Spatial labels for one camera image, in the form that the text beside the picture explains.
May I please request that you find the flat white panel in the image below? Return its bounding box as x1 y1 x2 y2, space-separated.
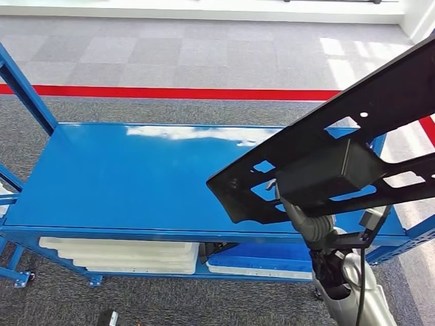
206 259 313 280

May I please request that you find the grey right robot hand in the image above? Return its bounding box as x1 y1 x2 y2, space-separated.
266 179 284 203

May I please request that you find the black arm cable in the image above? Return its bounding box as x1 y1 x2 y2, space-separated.
355 246 367 326

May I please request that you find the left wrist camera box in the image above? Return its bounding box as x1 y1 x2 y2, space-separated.
97 308 119 326

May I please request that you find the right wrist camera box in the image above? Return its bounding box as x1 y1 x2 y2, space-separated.
331 205 392 249

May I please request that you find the small black part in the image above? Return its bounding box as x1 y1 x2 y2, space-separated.
199 242 239 264

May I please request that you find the stack of white panels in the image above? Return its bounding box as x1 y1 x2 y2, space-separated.
38 236 199 274

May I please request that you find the blue metal shelf rack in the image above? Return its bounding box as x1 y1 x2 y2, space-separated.
0 41 435 289

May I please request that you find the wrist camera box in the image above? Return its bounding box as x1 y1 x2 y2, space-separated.
97 308 119 326
331 205 392 249

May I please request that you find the red floor tape line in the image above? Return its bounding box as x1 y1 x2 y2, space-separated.
0 83 435 147

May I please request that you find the black plastic panel part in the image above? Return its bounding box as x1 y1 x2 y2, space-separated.
205 35 435 226

